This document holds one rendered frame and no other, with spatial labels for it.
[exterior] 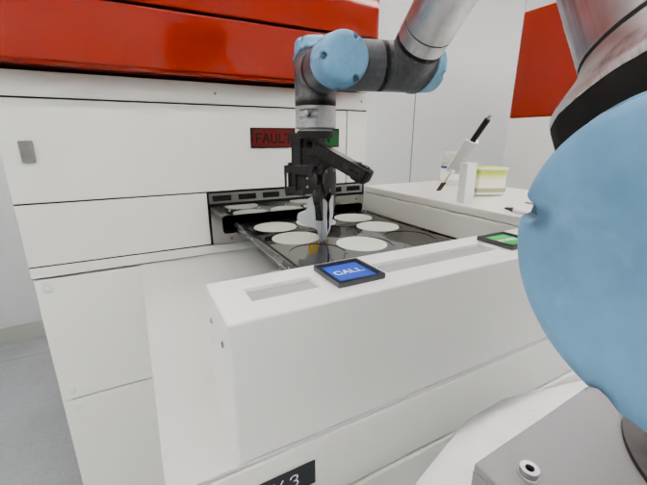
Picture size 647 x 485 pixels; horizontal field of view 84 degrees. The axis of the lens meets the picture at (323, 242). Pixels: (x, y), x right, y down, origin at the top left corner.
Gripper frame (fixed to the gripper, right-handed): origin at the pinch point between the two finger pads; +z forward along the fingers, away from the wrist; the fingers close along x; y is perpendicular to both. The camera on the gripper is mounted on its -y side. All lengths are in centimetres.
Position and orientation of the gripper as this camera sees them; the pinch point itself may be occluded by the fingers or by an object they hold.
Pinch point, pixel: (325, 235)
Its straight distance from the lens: 71.7
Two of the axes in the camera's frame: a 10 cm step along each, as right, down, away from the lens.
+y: -9.3, -1.0, 3.4
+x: -3.6, 2.6, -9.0
